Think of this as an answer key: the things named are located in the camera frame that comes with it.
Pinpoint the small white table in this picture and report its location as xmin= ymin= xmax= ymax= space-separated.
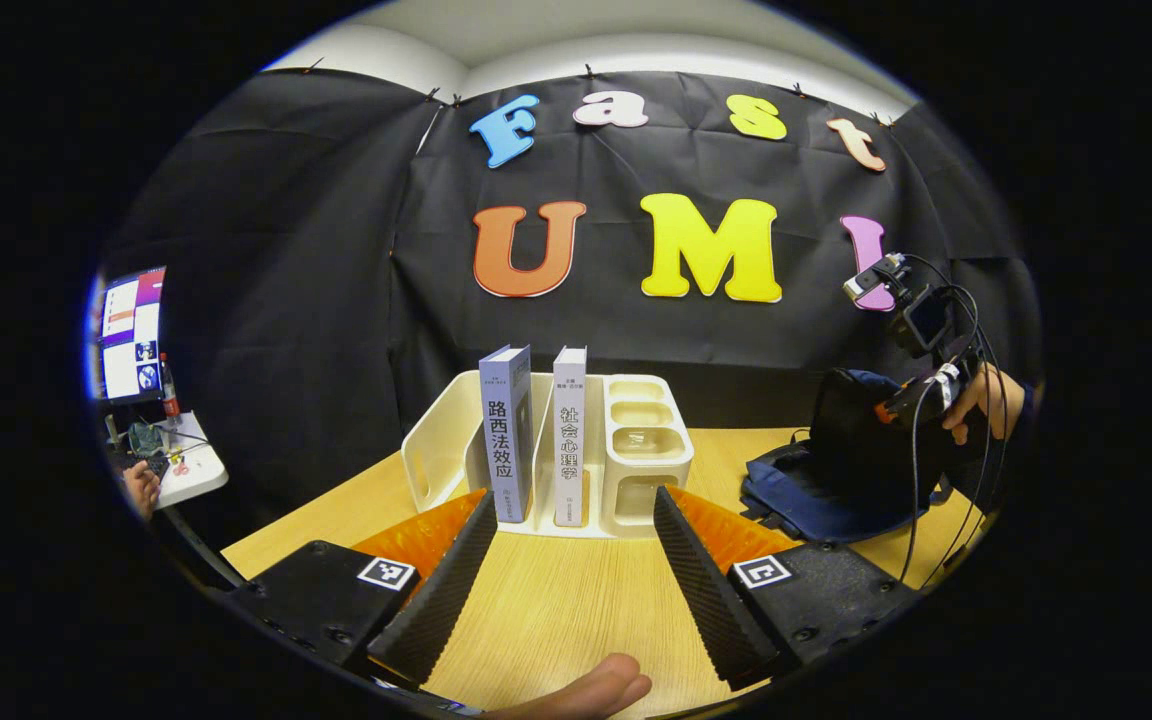
xmin=111 ymin=410 xmax=230 ymax=509

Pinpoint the blue-grey book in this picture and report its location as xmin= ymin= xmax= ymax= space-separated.
xmin=479 ymin=345 xmax=535 ymax=524

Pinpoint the white patterned book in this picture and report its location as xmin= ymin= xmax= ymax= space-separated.
xmin=552 ymin=346 xmax=589 ymax=528

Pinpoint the cream plastic bookshelf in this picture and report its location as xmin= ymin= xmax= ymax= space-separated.
xmin=401 ymin=370 xmax=695 ymax=541

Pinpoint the blue schoolbag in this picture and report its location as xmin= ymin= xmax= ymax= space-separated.
xmin=741 ymin=368 xmax=987 ymax=546

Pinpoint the black backdrop cloth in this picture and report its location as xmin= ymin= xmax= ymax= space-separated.
xmin=96 ymin=65 xmax=1042 ymax=551

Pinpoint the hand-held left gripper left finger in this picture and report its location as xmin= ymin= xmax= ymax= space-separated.
xmin=226 ymin=488 xmax=499 ymax=691

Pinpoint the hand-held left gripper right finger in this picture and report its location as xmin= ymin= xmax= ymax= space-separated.
xmin=653 ymin=486 xmax=922 ymax=691

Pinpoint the computer monitor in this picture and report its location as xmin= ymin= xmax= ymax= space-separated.
xmin=88 ymin=266 xmax=169 ymax=404

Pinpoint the black cable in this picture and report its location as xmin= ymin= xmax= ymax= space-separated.
xmin=894 ymin=255 xmax=1012 ymax=591

